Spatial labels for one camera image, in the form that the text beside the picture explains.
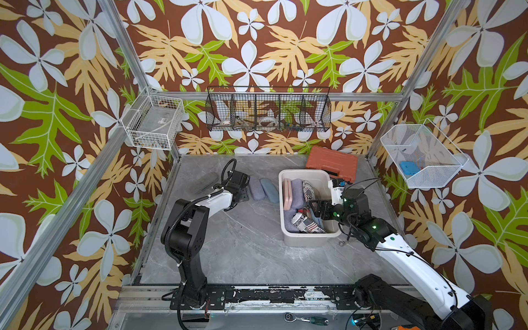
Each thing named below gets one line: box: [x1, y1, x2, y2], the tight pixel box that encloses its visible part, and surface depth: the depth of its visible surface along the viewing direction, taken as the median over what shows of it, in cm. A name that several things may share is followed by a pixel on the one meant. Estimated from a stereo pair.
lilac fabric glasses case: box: [290, 178, 306, 209], surface depth 88 cm
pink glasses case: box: [282, 178, 293, 212], surface depth 85 cm
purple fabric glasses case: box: [248, 175, 266, 201], surface depth 103 cm
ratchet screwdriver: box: [283, 312, 330, 326], surface depth 70 cm
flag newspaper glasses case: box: [290, 212, 327, 234], surface depth 80 cm
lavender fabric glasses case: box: [283, 209, 301, 234], surface depth 84 cm
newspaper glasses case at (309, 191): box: [302, 180, 316, 203], surface depth 89 cm
